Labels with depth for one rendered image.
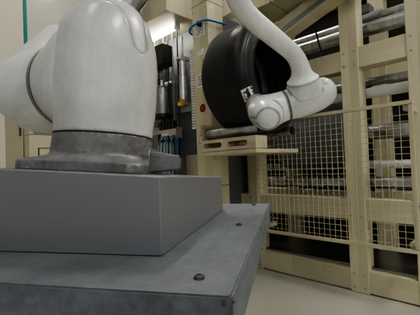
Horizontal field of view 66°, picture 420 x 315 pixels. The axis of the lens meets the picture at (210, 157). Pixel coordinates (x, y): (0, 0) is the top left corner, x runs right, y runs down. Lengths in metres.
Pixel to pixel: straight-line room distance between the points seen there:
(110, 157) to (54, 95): 0.13
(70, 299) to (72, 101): 0.29
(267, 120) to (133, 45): 0.60
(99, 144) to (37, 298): 0.23
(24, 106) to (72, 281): 0.41
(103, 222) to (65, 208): 0.05
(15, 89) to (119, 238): 0.38
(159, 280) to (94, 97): 0.29
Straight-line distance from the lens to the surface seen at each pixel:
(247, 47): 1.50
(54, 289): 0.29
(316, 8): 2.01
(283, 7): 2.11
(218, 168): 1.79
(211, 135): 1.67
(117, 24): 0.52
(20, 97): 0.64
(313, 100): 1.09
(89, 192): 0.36
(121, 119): 0.48
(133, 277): 0.29
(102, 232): 0.36
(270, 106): 1.02
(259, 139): 1.47
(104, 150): 0.47
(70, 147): 0.49
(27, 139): 1.63
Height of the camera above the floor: 0.74
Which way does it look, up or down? 1 degrees up
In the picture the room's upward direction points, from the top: 2 degrees counter-clockwise
